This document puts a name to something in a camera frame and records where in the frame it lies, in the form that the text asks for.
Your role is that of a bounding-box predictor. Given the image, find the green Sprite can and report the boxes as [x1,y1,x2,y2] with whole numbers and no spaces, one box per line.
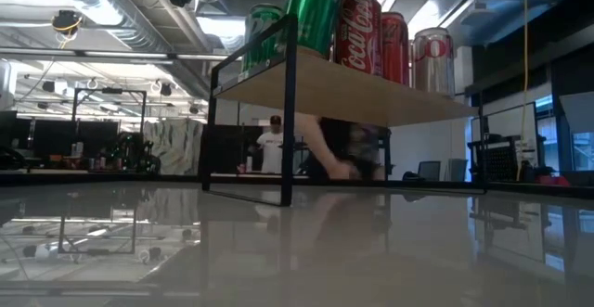
[241,3,285,74]
[283,0,347,60]

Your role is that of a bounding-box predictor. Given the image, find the red Coca-Cola can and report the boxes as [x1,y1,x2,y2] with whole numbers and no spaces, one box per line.
[332,0,383,77]

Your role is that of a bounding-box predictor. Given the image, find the red Coke Zero can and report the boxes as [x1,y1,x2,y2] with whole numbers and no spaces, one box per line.
[380,11,411,87]

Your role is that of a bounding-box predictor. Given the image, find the silver Diet Coke can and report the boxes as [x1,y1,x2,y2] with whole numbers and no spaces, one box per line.
[411,27,457,98]

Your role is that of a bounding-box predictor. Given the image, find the white patterned sheet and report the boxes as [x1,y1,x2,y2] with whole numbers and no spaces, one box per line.
[141,119,205,176]

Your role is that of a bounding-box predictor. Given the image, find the person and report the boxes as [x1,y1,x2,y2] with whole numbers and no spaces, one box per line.
[253,114,285,174]
[294,111,389,182]

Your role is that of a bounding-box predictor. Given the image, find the black partition panel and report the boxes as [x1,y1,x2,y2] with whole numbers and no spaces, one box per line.
[0,116,121,160]

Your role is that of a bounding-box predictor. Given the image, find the grey chair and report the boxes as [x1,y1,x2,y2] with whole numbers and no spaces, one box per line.
[416,160,442,182]
[447,158,470,183]

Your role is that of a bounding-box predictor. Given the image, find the black equipment cart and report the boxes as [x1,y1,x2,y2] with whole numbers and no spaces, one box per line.
[467,134,547,183]

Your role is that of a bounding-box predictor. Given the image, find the red box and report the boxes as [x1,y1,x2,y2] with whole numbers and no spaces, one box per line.
[537,174,573,187]

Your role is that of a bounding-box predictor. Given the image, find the large silver ceiling duct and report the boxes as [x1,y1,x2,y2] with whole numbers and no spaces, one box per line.
[34,0,213,99]

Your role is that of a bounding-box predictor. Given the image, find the ceiling cable reel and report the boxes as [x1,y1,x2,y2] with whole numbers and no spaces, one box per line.
[50,9,84,37]

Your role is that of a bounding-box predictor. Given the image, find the black frame rig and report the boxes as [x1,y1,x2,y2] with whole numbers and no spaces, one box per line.
[71,87,149,173]

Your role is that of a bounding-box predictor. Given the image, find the wooden shelf black metal frame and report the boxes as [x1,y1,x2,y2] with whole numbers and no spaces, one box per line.
[201,14,488,209]

